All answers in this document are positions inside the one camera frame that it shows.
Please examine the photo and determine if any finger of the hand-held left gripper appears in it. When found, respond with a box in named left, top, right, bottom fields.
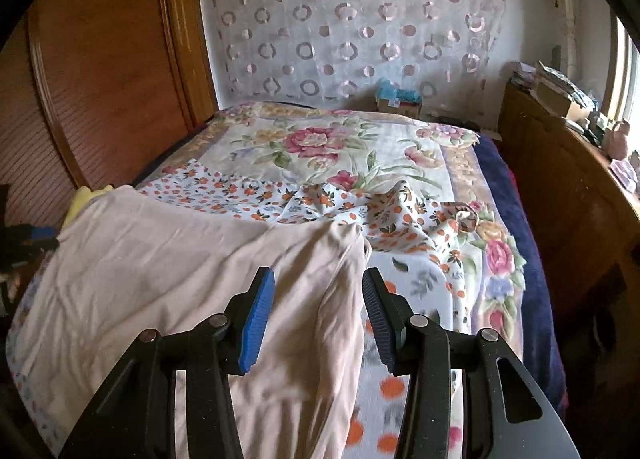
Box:
left=0, top=223, right=60, bottom=270

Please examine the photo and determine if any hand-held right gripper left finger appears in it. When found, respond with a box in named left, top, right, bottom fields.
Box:
left=57, top=266, right=277, bottom=459

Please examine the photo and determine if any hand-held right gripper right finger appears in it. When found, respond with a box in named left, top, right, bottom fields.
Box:
left=361, top=266, right=583, bottom=459

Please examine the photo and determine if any beige printed t-shirt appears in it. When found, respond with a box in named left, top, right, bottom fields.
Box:
left=11, top=185, right=372, bottom=459

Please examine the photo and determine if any yellow plush toy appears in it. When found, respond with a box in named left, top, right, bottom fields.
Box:
left=62, top=185, right=118, bottom=230

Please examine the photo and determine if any dark blue blanket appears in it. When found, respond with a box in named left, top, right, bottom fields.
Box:
left=472, top=134, right=568, bottom=405

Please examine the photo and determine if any floral blanket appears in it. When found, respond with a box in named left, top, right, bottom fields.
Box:
left=135, top=102, right=528, bottom=365

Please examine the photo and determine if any wooden wardrobe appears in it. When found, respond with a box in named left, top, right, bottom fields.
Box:
left=0, top=0, right=218, bottom=240

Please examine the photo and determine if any cardboard box with blue bags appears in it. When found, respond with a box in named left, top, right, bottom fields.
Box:
left=375, top=79, right=423, bottom=116

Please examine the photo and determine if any wooden cabinet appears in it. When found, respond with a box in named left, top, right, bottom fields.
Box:
left=497, top=82, right=640, bottom=340

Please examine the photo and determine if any pink white pouch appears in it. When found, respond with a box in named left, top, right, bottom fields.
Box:
left=612, top=159, right=639, bottom=191

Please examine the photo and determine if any pile of papers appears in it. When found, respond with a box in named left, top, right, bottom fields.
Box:
left=510, top=62, right=539, bottom=90

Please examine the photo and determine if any open cardboard box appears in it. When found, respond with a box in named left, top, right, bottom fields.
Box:
left=537, top=84, right=591, bottom=120

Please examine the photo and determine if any pink figurine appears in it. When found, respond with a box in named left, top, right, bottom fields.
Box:
left=607, top=122, right=632, bottom=160

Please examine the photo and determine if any window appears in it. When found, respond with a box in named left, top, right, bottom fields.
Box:
left=602, top=9, right=640, bottom=130

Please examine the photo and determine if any pale window curtain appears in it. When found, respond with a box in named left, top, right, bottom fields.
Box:
left=537, top=0, right=581, bottom=65

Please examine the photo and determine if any circle patterned wall curtain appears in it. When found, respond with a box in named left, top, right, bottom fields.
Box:
left=200, top=0, right=506, bottom=112

